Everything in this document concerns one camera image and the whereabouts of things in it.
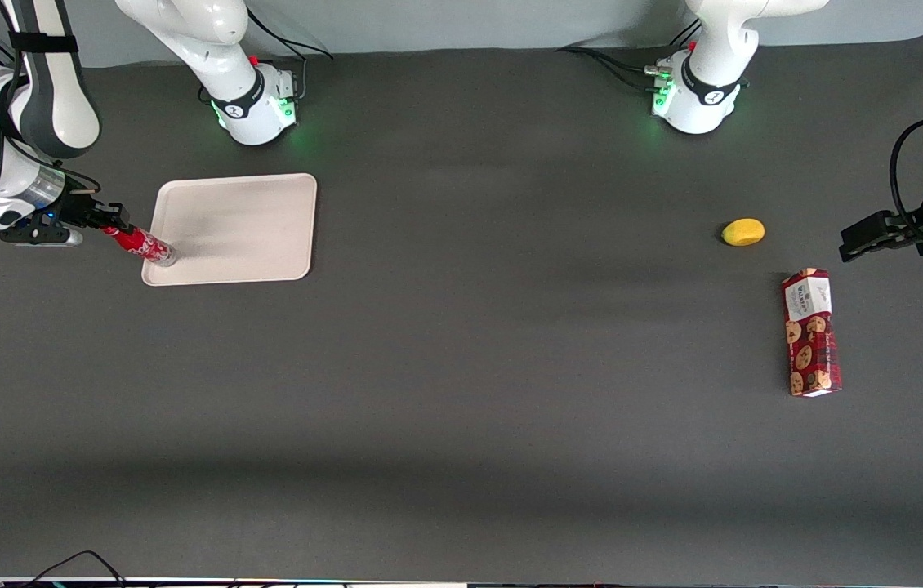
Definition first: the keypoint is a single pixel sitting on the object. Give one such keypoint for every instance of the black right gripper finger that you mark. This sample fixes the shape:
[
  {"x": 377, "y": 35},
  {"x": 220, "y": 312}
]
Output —
[
  {"x": 106, "y": 226},
  {"x": 114, "y": 212}
]

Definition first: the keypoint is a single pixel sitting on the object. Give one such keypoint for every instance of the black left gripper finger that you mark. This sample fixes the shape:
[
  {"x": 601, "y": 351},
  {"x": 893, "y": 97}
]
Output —
[
  {"x": 878, "y": 242},
  {"x": 890, "y": 222}
]

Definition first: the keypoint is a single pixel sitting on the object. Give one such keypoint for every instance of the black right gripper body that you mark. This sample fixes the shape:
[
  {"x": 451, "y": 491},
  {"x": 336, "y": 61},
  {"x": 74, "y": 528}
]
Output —
[{"x": 78, "y": 211}]

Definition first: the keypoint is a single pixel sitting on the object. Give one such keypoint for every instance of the red coke bottle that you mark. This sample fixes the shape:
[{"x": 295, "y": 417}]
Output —
[{"x": 144, "y": 245}]

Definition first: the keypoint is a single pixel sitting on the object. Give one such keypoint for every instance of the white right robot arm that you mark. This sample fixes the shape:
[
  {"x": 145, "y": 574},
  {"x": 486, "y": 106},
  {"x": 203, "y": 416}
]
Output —
[{"x": 259, "y": 113}]

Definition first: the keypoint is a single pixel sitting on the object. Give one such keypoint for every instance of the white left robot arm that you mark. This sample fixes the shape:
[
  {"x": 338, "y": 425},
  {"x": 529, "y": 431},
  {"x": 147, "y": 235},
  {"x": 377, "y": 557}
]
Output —
[{"x": 702, "y": 110}]

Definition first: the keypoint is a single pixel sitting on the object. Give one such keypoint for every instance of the beige plastic tray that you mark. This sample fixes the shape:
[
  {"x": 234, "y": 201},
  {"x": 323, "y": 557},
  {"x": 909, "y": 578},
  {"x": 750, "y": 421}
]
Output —
[{"x": 241, "y": 229}]

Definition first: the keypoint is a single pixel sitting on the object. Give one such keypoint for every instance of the red cookie box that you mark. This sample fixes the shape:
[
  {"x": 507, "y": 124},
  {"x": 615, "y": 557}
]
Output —
[{"x": 811, "y": 335}]

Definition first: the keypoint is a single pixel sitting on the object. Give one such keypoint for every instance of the yellow lemon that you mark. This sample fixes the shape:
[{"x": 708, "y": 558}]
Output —
[{"x": 743, "y": 232}]

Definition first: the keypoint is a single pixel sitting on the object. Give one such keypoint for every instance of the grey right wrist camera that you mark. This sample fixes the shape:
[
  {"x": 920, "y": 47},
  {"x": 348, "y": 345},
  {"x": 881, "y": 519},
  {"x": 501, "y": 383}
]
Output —
[{"x": 41, "y": 236}]

